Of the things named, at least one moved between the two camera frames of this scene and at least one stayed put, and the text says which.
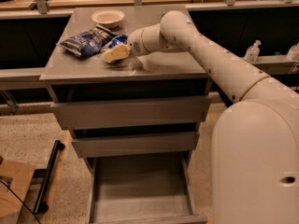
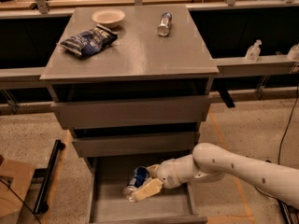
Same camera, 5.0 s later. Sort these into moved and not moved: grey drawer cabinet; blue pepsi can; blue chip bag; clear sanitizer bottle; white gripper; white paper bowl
Moved: blue pepsi can; white gripper
Not moved: white paper bowl; clear sanitizer bottle; blue chip bag; grey drawer cabinet
